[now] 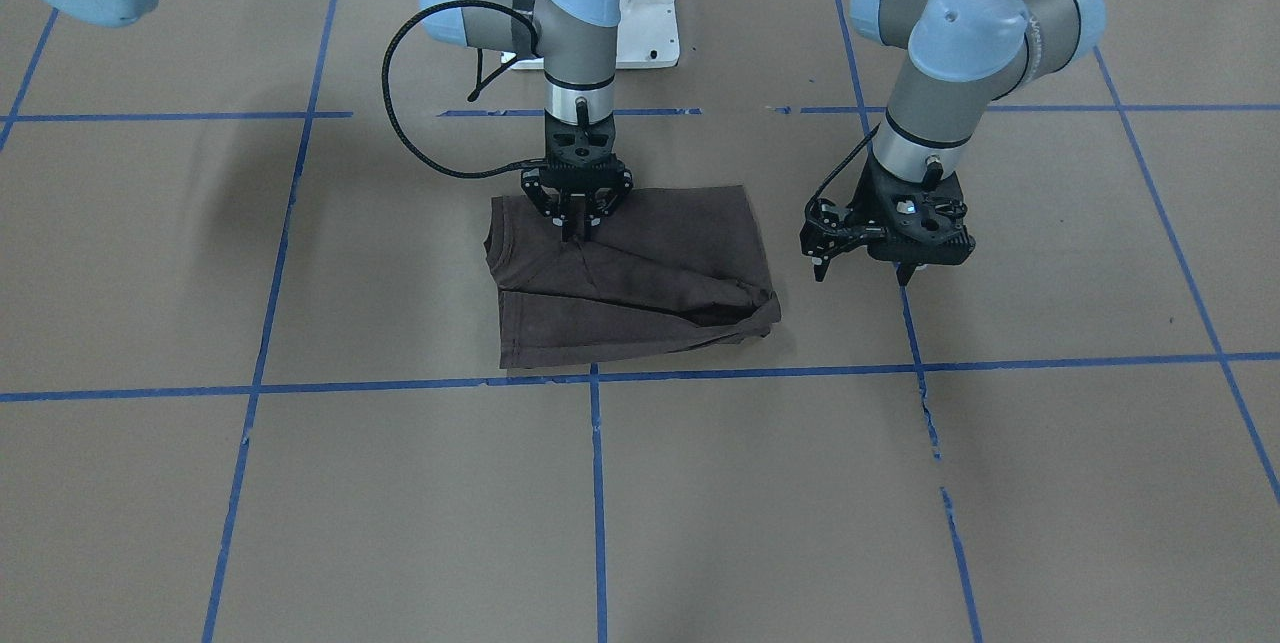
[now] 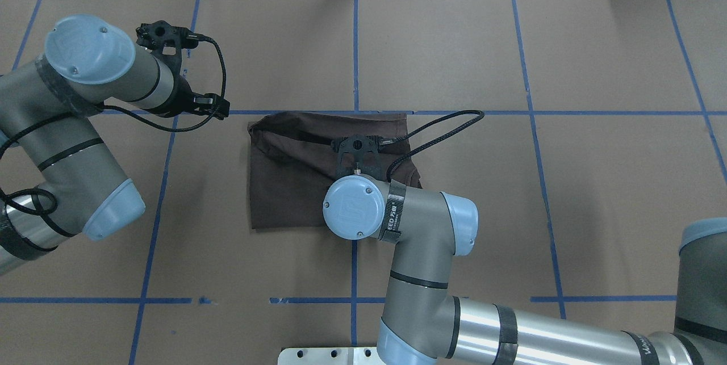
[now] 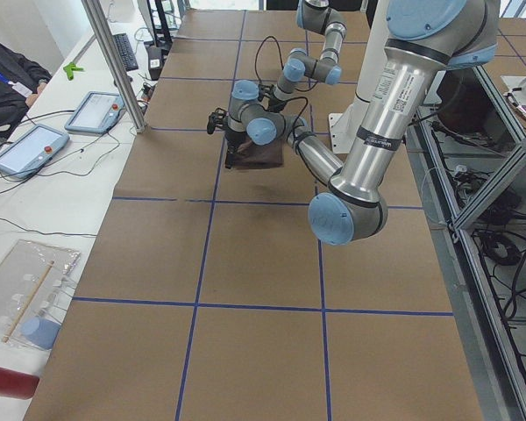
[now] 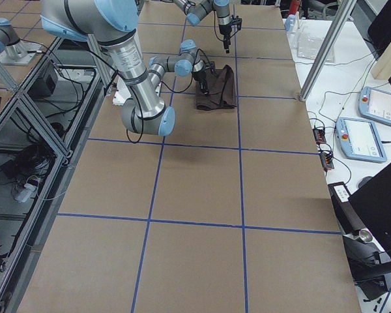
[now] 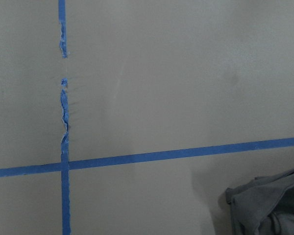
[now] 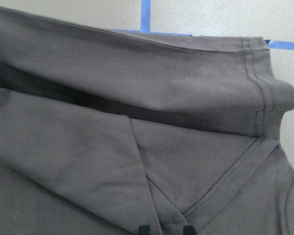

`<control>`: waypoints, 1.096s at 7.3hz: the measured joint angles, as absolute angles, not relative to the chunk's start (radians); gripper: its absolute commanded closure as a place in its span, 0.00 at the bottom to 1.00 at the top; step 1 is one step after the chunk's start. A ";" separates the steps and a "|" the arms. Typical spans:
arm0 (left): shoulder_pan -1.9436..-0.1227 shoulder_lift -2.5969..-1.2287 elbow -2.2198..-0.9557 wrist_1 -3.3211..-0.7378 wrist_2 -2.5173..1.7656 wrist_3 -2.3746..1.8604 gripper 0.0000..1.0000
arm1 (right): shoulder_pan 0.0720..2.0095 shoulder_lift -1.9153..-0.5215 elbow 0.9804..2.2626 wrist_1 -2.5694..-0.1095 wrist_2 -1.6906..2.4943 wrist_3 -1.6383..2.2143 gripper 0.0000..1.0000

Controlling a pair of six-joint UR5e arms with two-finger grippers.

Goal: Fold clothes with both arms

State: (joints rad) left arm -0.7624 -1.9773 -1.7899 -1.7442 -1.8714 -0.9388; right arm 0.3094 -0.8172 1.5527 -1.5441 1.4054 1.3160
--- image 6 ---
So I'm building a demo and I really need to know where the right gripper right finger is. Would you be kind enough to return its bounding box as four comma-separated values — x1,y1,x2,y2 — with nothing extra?
183,225,196,235

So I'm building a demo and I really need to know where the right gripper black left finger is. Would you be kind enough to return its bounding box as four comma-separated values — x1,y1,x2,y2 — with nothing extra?
137,225,150,235

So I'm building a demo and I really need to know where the brown t-shirt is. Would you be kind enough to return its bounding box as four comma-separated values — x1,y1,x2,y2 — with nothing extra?
0,7,294,235

